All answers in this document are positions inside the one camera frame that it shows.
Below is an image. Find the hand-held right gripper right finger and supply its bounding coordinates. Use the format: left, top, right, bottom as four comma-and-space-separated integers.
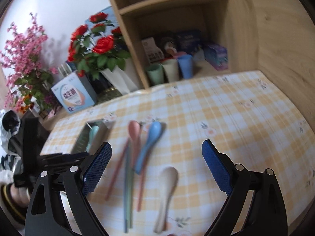
201, 139, 288, 236

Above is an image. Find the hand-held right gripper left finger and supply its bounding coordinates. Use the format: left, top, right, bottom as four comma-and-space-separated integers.
24, 141, 112, 236

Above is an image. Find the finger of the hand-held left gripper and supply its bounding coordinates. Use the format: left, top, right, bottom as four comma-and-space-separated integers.
41, 160, 83, 174
39, 151, 89, 162

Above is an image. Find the pink chopstick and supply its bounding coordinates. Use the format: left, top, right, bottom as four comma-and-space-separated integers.
136, 124, 148, 211
105, 138, 130, 201

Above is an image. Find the metal utensil box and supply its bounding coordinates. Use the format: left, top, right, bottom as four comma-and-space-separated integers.
71, 119, 116, 156

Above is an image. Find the green spoon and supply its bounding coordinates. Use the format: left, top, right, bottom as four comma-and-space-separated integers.
86, 126, 100, 153

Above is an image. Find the beige spoon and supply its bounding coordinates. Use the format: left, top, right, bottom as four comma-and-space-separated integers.
154, 167, 179, 234

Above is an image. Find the pink spoon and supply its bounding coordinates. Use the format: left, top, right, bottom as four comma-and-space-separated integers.
127, 120, 142, 170

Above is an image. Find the blue spoon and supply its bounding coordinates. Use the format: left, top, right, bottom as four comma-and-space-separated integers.
134, 122, 163, 175

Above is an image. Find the round tan object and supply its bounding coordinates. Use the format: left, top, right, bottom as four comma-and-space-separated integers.
0, 184, 31, 225

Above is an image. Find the yellow checked tablecloth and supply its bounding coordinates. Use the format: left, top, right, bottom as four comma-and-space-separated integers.
41, 70, 315, 236

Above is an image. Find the blue and white box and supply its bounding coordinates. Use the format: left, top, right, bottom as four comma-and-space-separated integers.
51, 70, 98, 114

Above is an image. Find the dark blue pot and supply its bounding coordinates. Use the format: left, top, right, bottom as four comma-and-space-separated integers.
88, 74, 123, 102

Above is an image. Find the pink blossom plant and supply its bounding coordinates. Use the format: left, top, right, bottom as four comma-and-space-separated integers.
0, 12, 59, 115

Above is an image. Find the white vase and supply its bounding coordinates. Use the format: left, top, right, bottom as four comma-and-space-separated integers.
100, 59, 140, 95

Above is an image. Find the blue cup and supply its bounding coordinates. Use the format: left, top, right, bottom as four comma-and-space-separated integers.
177, 54, 194, 79

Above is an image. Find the beige cup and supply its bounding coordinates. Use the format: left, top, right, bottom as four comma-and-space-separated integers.
161, 59, 180, 82

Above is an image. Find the green cup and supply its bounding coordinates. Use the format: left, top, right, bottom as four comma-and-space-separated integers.
146, 64, 165, 85

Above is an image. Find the purple box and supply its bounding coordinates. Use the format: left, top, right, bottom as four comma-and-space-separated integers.
203, 42, 228, 71

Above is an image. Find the red rose bouquet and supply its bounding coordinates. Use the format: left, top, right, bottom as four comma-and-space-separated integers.
67, 12, 131, 78

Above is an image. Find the dark blue box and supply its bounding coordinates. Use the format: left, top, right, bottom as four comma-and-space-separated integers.
175, 29, 204, 55

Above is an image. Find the white and brown snack box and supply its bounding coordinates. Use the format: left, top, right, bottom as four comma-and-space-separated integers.
141, 37, 164, 64

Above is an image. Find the dark snack box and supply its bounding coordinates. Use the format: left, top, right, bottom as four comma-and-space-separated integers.
157, 31, 178, 57

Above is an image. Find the wooden shelf unit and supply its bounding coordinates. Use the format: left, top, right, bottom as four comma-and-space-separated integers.
101, 0, 315, 134

